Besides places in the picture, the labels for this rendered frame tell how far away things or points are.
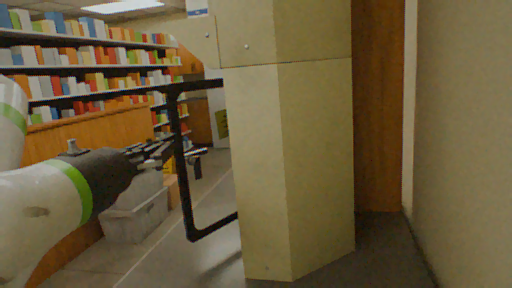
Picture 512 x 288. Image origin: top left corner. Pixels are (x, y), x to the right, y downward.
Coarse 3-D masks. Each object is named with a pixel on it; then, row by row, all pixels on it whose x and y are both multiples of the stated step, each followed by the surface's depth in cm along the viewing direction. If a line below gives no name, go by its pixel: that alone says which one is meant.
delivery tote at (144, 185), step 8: (136, 176) 275; (144, 176) 287; (152, 176) 300; (160, 176) 314; (136, 184) 275; (144, 184) 287; (152, 184) 301; (160, 184) 315; (128, 192) 266; (136, 192) 276; (144, 192) 288; (152, 192) 301; (120, 200) 271; (128, 200) 269; (136, 200) 276; (144, 200) 289; (112, 208) 276; (120, 208) 274; (128, 208) 272
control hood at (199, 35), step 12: (168, 24) 63; (180, 24) 62; (192, 24) 61; (204, 24) 61; (216, 24) 61; (180, 36) 63; (192, 36) 62; (204, 36) 61; (216, 36) 61; (192, 48) 63; (204, 48) 62; (216, 48) 61; (204, 60) 63; (216, 60) 62
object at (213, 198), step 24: (192, 96) 76; (216, 96) 81; (192, 120) 77; (216, 120) 82; (192, 144) 77; (216, 144) 83; (192, 168) 78; (216, 168) 84; (192, 192) 78; (216, 192) 84; (216, 216) 85
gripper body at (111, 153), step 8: (104, 152) 45; (112, 152) 46; (120, 152) 47; (112, 160) 44; (120, 160) 46; (128, 160) 47; (136, 160) 49; (144, 160) 50; (120, 168) 45; (128, 168) 46; (136, 168) 48; (144, 168) 50; (120, 176) 45; (128, 176) 46; (120, 184) 45; (128, 184) 47; (120, 192) 46
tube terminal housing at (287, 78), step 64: (256, 0) 57; (320, 0) 62; (256, 64) 60; (320, 64) 65; (256, 128) 63; (320, 128) 67; (256, 192) 67; (320, 192) 70; (256, 256) 71; (320, 256) 73
